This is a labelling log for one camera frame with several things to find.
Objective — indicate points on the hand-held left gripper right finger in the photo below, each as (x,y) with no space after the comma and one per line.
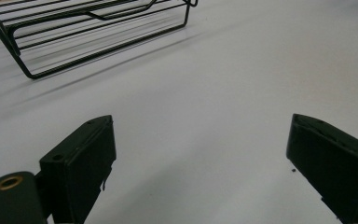
(338,168)

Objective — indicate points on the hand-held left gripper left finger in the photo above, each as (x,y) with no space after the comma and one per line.
(80,161)

